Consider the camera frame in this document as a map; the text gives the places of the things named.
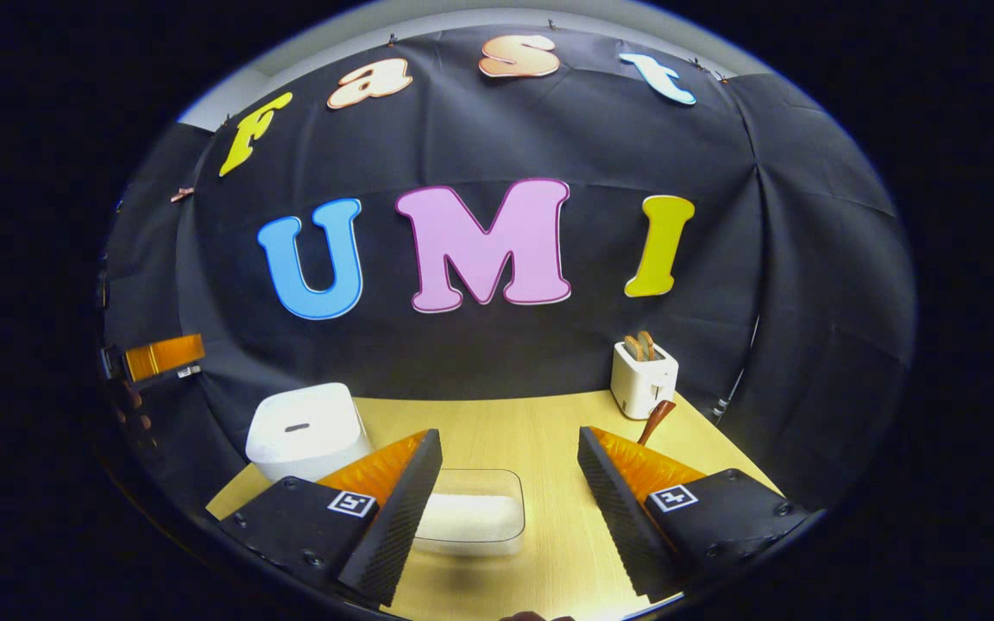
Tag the black backdrop cloth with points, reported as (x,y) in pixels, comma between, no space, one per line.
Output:
(462,362)

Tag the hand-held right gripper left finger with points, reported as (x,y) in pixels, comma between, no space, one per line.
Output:
(398,526)

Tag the white rice cooker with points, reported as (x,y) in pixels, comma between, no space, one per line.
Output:
(303,431)

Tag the brown toast slice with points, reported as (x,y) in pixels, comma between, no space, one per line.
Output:
(646,343)
(632,349)

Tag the white toaster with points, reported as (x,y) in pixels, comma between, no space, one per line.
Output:
(639,388)

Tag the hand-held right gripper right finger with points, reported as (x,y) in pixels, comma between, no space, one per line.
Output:
(613,517)

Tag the brown wooden spoon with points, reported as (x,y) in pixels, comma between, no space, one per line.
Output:
(659,416)

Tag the clear box of white rice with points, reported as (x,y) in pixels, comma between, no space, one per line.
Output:
(475,517)

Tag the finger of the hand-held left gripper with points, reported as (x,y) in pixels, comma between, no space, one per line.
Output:
(165,357)

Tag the copper coloured clip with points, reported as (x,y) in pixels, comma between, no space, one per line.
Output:
(183,194)

